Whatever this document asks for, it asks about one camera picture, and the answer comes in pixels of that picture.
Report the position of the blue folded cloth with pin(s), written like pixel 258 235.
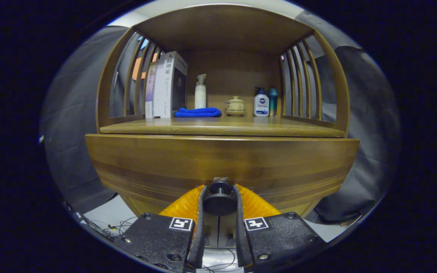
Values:
pixel 198 112

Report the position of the teal bottle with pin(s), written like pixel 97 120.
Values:
pixel 273 100

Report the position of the wooden countertop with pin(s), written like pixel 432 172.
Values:
pixel 226 125

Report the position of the thin purple book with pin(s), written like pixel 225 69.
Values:
pixel 150 91

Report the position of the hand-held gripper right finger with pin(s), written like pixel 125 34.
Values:
pixel 240 235

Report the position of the wooden drawer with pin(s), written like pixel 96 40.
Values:
pixel 165 163

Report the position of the black round drawer knob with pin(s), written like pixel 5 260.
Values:
pixel 219 199

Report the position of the beige lidded teacup with saucer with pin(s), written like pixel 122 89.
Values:
pixel 235 105

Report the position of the white lotion bottle blue cap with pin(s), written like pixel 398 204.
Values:
pixel 261 104

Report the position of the thick white book dark cover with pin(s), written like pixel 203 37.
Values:
pixel 173 83

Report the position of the brown wooden cabinet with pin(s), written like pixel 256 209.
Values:
pixel 222 30

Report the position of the black power strip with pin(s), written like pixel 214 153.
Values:
pixel 76 216

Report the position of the white pump bottle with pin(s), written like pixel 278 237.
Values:
pixel 200 94

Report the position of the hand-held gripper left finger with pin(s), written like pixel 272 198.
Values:
pixel 200 227

